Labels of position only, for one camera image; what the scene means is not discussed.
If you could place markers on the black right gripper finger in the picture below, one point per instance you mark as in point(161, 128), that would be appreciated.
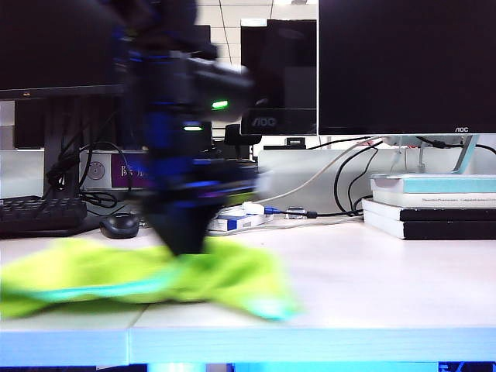
point(197, 228)
point(170, 228)

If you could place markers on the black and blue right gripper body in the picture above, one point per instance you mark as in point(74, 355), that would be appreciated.
point(174, 182)

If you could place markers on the lime green rag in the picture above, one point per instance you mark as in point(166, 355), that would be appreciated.
point(97, 271)

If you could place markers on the black and blue right robot arm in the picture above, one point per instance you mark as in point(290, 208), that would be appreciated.
point(162, 77)

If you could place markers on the blue and white carton box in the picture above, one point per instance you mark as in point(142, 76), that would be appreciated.
point(236, 224)

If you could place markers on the purple name sign plate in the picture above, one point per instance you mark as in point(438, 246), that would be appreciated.
point(124, 170)

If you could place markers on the black computer mouse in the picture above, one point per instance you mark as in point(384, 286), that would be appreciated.
point(118, 226)

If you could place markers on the white and blue VGA adapter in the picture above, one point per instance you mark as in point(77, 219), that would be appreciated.
point(253, 208)

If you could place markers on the black office chair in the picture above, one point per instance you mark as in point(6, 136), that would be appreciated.
point(232, 135)

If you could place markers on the small silver metal connector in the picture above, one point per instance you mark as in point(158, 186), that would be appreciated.
point(296, 212)

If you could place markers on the silver partition panel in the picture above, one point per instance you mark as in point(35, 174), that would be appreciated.
point(294, 170)

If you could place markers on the black monitor stand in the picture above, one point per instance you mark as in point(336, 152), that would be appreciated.
point(58, 135)

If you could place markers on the small black label holder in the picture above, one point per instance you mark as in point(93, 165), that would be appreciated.
point(296, 142)

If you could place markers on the black keyboard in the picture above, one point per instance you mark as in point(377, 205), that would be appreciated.
point(38, 217)

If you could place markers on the frosted partition panel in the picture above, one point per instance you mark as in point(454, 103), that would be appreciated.
point(19, 174)

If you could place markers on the small AOC monitor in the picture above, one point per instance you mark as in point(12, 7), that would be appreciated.
point(283, 69)

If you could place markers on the black monitor with thin bezel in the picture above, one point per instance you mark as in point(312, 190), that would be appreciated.
point(46, 46)

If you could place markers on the white book with title text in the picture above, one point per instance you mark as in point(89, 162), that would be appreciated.
point(407, 200)

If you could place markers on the teal book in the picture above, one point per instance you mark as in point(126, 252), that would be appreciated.
point(445, 185)

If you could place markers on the large AOC monitor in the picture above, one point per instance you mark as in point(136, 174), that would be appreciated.
point(407, 66)

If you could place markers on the silver monitor stand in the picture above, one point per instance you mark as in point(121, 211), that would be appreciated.
point(465, 155)

